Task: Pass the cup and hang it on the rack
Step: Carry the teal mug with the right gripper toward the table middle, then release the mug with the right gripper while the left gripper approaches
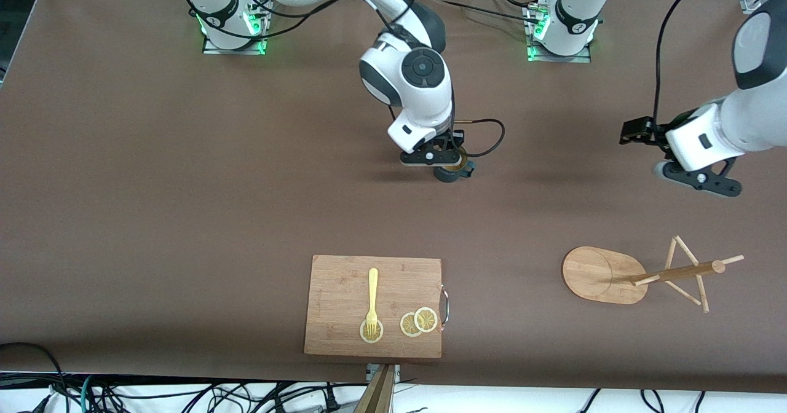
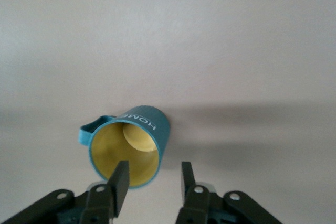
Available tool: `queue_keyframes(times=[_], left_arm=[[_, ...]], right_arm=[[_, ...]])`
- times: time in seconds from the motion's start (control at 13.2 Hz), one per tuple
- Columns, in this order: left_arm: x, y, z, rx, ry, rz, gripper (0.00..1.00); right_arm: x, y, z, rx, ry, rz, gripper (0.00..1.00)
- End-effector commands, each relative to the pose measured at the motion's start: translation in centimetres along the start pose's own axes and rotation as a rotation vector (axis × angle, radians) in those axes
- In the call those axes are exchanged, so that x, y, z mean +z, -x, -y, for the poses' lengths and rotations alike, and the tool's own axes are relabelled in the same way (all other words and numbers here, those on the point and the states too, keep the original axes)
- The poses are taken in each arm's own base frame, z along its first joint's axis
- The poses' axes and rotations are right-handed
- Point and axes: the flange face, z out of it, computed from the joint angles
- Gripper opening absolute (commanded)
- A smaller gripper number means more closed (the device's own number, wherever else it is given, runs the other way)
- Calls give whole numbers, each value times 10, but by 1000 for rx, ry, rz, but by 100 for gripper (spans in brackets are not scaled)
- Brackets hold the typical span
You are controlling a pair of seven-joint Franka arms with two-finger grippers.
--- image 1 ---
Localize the wooden post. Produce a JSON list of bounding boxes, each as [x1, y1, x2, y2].
[[354, 364, 395, 413]]

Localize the looped black floor cable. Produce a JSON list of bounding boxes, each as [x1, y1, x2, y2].
[[0, 342, 69, 413]]

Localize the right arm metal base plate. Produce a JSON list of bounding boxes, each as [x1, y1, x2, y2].
[[203, 0, 269, 56]]

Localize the teal cup yellow inside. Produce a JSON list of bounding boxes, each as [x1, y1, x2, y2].
[[433, 152, 477, 184]]

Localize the yellow plastic fork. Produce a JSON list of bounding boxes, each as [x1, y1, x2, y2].
[[366, 268, 379, 339]]

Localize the black cable on table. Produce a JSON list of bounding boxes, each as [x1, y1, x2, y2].
[[430, 0, 542, 23]]

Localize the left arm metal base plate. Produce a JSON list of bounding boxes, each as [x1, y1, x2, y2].
[[527, 4, 592, 63]]

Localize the wooden mug rack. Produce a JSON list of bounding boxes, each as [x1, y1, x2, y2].
[[561, 235, 745, 313]]

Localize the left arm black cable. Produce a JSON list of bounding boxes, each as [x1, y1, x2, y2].
[[653, 0, 787, 130]]

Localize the wooden cutting board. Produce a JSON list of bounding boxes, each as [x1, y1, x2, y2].
[[304, 254, 449, 359]]

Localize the brown table cover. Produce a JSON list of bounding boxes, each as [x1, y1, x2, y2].
[[0, 0, 787, 395]]

